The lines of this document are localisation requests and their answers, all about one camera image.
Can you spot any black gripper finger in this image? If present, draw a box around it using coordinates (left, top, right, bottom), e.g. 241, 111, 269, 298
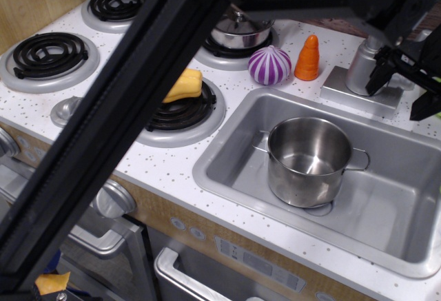
410, 92, 441, 121
365, 59, 396, 95

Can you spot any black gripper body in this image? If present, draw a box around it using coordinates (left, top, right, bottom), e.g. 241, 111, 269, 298
374, 28, 440, 94

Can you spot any silver faucet lever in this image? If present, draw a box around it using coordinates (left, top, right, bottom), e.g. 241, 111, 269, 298
388, 73, 415, 91

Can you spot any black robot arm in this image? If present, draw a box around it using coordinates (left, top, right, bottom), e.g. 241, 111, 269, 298
1, 0, 437, 300

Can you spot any silver toy faucet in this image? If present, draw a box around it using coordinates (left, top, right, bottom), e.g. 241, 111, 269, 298
320, 37, 406, 119

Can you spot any orange toy carrot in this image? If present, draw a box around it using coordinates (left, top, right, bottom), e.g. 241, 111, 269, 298
294, 34, 320, 81

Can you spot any tall steel pot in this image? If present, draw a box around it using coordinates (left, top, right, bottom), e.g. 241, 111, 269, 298
252, 117, 371, 208

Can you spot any purple striped toy onion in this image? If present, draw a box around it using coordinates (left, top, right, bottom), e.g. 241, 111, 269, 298
248, 45, 292, 85

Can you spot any grey toy sink basin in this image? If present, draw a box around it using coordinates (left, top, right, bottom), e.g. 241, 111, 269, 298
193, 89, 440, 278

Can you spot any lidded steel pot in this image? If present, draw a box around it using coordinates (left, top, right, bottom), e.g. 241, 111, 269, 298
210, 9, 274, 50

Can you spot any back right black burner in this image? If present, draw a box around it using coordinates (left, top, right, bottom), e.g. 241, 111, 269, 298
194, 28, 280, 71

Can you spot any black burner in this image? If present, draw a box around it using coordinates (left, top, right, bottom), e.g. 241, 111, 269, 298
194, 28, 280, 71
136, 79, 226, 148
81, 0, 146, 34
1, 32, 100, 94

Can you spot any yellow toy squash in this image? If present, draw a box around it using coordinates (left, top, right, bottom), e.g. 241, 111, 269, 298
162, 68, 203, 103

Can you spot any front right black burner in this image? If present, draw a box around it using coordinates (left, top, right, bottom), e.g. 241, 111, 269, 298
136, 79, 226, 148

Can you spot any grey control panel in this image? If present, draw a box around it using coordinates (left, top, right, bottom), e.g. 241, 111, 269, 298
214, 236, 307, 293

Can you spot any back left black burner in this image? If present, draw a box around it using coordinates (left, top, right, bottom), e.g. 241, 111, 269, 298
81, 0, 146, 34

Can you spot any silver stove knob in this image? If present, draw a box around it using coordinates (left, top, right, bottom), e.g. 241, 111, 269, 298
92, 179, 136, 219

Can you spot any silver countertop knob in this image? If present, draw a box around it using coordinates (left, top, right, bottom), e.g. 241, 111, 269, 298
50, 96, 82, 127

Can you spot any front left black burner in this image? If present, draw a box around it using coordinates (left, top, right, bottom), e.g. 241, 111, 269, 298
1, 32, 100, 94

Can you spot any silver left edge knob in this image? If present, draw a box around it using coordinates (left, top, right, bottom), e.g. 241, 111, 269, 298
0, 128, 21, 157

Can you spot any yellow cloth piece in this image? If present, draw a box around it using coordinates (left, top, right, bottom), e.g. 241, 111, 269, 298
34, 272, 70, 295

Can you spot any silver dishwasher handle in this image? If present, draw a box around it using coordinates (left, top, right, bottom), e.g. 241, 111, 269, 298
154, 247, 231, 300

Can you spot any silver oven door handle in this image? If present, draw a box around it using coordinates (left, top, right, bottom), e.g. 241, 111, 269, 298
68, 224, 127, 260

